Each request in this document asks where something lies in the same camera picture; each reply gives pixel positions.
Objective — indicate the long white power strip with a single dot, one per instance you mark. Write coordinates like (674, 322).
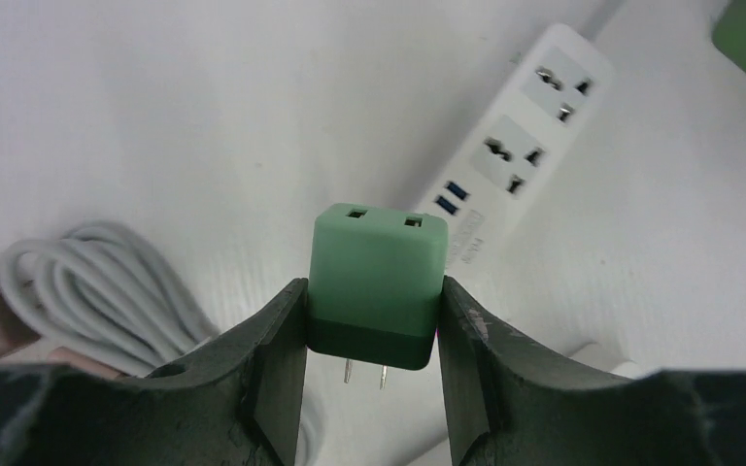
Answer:
(488, 184)

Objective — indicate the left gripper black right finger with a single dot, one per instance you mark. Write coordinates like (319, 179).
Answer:
(512, 401)

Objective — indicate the green plug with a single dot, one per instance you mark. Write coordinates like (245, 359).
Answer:
(375, 282)

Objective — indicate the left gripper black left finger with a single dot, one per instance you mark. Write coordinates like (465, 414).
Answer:
(234, 401)

